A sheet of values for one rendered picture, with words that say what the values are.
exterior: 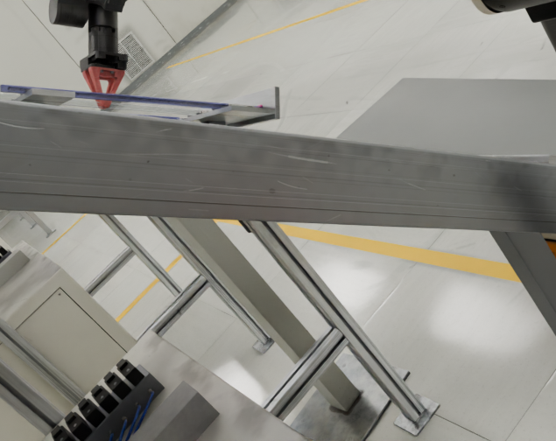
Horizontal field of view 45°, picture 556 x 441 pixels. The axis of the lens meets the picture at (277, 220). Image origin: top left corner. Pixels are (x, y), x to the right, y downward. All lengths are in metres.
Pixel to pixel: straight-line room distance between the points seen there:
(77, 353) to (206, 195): 1.56
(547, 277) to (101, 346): 1.22
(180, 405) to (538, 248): 0.71
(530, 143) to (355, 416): 0.91
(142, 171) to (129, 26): 8.61
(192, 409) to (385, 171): 0.45
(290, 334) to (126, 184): 1.17
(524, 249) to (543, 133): 0.33
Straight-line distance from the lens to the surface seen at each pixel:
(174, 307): 1.98
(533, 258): 1.28
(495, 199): 0.59
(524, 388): 1.51
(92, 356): 1.99
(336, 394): 1.67
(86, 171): 0.42
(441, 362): 1.66
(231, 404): 0.87
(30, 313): 1.92
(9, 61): 8.64
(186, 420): 0.86
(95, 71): 1.36
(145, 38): 9.06
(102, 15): 1.39
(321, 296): 1.35
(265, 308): 1.52
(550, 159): 0.67
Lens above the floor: 1.08
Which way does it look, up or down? 23 degrees down
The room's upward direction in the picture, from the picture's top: 39 degrees counter-clockwise
